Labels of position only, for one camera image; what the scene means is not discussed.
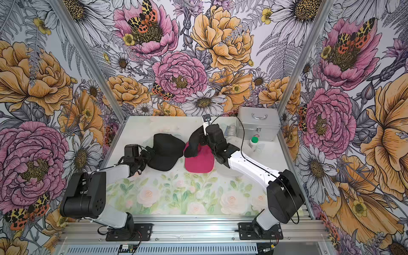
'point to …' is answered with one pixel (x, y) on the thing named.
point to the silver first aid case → (262, 122)
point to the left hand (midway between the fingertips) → (152, 157)
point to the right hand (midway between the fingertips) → (203, 131)
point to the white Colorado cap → (226, 171)
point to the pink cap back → (203, 162)
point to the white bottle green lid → (253, 142)
